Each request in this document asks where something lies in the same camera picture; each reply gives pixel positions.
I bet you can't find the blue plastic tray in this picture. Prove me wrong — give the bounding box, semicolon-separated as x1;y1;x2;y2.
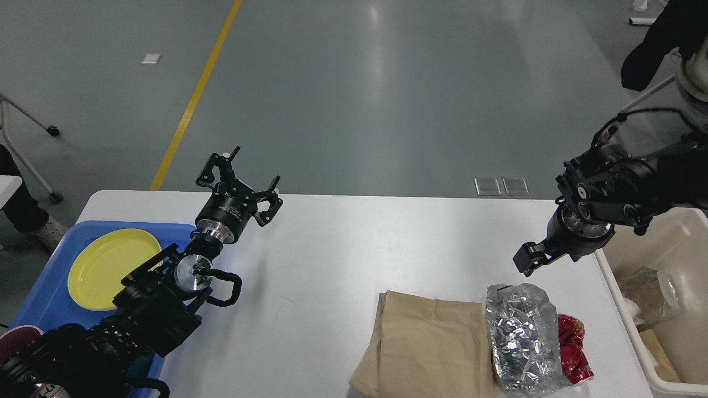
15;220;193;367

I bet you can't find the brown paper bag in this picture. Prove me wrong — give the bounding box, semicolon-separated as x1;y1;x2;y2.
349;291;496;397

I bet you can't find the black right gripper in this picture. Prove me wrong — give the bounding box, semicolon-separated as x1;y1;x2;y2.
513;203;615;277

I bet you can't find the left floor outlet cover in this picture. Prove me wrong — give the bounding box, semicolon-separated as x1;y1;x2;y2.
475;178;502;197

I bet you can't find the white plastic bin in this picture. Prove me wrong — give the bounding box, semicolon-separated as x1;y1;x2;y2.
595;207;707;396

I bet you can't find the right floor outlet cover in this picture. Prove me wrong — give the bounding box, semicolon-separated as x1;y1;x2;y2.
502;178;530;196

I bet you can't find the white paper cup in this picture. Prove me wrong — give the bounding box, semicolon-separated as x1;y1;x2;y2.
623;297;644;326

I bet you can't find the floor outlet cover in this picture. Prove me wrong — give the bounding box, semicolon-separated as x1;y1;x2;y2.
475;178;502;197
502;178;530;196

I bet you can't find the brown cardboard piece in bin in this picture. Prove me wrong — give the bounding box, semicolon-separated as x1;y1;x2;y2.
639;328;682;383

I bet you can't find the clear plastic bag in bin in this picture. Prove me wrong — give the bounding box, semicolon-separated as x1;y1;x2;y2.
618;266;682;327

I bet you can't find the person's foot in shoe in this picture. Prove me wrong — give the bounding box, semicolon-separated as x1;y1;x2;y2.
2;179;67;253

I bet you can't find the silver foil bag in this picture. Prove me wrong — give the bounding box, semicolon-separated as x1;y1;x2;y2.
483;283;569;397

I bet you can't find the pink mug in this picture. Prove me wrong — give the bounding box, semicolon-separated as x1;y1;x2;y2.
1;325;45;365

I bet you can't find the red snack wrapper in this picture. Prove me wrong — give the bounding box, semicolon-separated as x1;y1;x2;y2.
557;314;594;385

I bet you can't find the dark teal mug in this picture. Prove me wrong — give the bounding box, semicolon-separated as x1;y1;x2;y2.
127;353;156;379

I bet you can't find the yellow plate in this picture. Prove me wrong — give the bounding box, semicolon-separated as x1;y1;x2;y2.
67;228;162;311

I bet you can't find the white rolling rack leg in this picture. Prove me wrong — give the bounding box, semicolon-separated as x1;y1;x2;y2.
1;92;64;204

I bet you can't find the white office chair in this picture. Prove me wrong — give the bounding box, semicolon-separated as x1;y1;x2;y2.
618;38;707;117

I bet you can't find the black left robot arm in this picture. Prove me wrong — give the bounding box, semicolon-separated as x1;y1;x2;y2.
2;146;283;397

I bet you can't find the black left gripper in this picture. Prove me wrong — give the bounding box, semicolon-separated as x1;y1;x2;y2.
195;145;283;244

